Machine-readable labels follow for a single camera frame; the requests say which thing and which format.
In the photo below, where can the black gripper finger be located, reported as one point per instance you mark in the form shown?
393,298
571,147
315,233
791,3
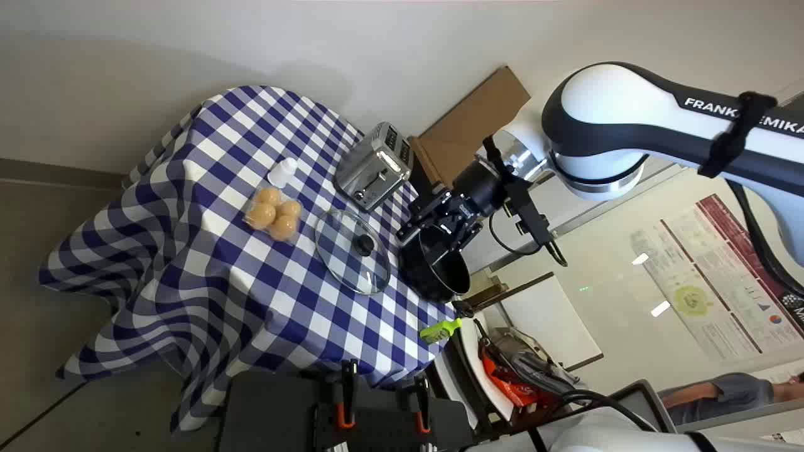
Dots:
416,226
436,248

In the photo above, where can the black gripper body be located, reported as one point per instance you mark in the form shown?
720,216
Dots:
468,197

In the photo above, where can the silver toaster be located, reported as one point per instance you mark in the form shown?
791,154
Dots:
372,165

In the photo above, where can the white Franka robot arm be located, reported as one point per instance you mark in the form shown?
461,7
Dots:
637,116

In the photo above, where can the black cooking pot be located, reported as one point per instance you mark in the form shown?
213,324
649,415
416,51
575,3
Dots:
439,272

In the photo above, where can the glass lid with black knob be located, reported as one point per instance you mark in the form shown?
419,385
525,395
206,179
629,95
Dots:
351,252

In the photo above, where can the brown cardboard box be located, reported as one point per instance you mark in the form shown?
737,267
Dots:
468,126

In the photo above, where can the green plastic clip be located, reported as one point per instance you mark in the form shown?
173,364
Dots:
439,329

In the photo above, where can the brown egg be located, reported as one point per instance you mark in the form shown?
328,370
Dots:
292,208
285,226
270,198
260,213

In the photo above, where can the white round bin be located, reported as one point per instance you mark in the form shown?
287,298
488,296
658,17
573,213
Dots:
478,368

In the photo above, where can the white framed board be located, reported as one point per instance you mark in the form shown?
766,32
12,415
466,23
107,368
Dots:
552,321

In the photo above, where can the small white shaker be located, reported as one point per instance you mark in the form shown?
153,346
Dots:
281,172

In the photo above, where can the orange black power tool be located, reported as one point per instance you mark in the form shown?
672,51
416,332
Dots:
512,378

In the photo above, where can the orange black clamp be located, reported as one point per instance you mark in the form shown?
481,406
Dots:
345,403
422,409

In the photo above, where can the blue white checkered tablecloth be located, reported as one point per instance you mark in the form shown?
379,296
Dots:
208,276

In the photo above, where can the black case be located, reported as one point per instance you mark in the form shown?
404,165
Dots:
277,415

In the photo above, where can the person in grey shirt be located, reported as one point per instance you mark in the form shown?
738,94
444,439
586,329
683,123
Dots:
728,393

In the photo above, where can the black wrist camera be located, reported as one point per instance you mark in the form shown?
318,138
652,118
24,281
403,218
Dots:
527,208

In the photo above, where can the wall poster with red stripe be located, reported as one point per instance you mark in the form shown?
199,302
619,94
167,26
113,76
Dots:
720,276

